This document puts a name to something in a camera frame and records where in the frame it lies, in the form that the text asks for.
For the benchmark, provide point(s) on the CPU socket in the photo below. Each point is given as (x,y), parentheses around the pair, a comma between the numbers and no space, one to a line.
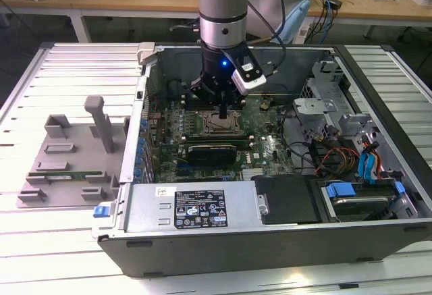
(219,133)

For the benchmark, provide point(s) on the black rating label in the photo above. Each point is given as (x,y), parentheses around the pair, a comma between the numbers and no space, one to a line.
(200,207)

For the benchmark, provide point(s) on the grey parts rack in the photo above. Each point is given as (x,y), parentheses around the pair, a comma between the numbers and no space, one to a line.
(81,160)

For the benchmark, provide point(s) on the silver power supply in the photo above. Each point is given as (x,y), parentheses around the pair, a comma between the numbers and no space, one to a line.
(145,210)

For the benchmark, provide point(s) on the black power adapter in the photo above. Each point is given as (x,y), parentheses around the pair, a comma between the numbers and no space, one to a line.
(335,3)

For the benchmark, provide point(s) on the grey case latch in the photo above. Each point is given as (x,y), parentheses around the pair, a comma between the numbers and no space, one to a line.
(146,51)

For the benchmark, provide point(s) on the grey metal drive cage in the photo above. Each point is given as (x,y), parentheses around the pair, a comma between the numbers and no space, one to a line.
(314,106)

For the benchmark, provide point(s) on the black graphics card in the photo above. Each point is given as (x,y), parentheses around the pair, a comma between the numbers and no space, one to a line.
(211,155)

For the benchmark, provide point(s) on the green motherboard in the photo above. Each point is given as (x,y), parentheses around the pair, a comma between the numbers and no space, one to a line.
(270,153)

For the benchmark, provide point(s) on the green RAM stick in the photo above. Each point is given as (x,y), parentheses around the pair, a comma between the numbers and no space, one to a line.
(64,174)

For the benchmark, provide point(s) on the black plastic shroud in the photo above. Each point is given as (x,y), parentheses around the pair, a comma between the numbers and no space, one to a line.
(287,200)

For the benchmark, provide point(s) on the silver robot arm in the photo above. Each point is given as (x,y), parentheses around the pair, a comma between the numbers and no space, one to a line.
(221,4)

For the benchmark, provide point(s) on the silver chipset heatsink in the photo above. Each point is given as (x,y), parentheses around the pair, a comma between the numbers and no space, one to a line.
(252,174)

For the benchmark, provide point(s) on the silver CPU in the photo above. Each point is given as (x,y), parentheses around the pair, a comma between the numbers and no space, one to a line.
(216,124)

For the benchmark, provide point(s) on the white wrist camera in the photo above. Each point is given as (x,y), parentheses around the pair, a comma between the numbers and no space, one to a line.
(249,79)

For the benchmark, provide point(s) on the black open PC case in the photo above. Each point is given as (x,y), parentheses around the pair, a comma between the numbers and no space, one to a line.
(236,254)

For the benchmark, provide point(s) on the blue case latch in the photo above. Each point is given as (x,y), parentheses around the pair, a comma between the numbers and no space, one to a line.
(100,211)

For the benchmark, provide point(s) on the round coin cell battery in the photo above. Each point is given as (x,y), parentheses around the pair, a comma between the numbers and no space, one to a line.
(265,104)

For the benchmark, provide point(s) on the small white sticker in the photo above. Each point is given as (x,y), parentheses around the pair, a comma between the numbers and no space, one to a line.
(166,192)

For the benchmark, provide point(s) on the hard disk in blue carrier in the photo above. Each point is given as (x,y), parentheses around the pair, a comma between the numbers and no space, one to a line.
(361,207)

